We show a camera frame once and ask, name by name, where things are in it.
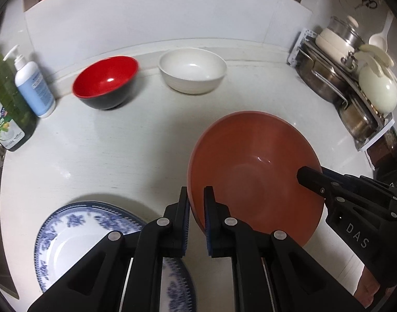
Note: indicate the white rice spoon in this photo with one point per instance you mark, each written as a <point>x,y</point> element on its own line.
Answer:
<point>377,40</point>

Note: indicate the red and black bowl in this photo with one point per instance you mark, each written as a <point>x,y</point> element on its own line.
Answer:
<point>104,74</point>

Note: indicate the pink bowl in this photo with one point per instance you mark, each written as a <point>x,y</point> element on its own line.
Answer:
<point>250,156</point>

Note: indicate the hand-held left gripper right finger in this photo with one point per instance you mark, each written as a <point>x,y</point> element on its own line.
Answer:
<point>208,221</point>

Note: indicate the steel steamer with glass lid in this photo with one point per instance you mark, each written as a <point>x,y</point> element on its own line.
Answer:
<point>348,34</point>

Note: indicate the hanging scissors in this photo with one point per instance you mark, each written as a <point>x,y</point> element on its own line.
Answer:
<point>367,1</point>

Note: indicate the white pot rack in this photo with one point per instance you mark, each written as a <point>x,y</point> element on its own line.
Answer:
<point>377,136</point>

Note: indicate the glass jar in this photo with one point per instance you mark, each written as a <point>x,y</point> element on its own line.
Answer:
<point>384,149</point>

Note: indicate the cream casserole pot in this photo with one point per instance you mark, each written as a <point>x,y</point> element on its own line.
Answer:
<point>330,44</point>

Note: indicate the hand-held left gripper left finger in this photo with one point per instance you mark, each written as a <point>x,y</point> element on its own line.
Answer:
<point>185,221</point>

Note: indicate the cream round pot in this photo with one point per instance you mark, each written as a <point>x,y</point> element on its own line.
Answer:
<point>379,91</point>

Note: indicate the person's right hand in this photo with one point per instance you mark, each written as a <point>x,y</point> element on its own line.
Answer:
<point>369,289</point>

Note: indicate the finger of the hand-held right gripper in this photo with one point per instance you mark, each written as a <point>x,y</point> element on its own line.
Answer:
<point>312,180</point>
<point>374,188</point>

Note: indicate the large steel pot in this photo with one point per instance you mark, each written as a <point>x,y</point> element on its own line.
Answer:
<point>318,74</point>

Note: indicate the blue floral rimmed plate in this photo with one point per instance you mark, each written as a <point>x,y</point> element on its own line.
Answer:
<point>68,250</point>

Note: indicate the green dish soap bottle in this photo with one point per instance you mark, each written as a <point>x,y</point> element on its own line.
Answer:
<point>10,113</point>

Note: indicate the white bowl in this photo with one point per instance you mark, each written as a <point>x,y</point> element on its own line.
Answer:
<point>192,68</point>

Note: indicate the medium steel pot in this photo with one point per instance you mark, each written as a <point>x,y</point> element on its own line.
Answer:
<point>358,120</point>

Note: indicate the blue and white pump bottle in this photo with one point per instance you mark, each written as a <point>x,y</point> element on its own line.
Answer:
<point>34,87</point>

